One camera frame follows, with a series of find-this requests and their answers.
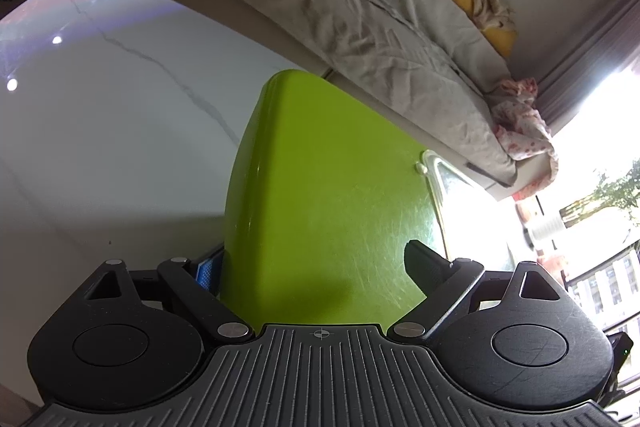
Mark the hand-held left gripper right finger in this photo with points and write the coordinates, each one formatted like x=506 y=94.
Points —
x=425 y=268

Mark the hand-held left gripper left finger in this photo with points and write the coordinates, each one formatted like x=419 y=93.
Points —
x=207 y=273

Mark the pink floral cloth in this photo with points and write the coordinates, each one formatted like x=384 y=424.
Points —
x=525 y=127

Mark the grey curtain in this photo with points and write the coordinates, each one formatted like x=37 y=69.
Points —
x=590 y=67

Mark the cream patterned cloth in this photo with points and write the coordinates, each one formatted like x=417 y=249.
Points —
x=492 y=4

